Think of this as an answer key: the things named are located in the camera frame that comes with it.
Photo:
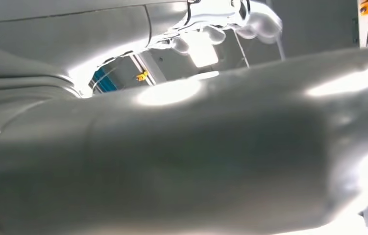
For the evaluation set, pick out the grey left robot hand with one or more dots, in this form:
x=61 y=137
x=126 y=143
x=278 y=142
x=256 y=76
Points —
x=170 y=155

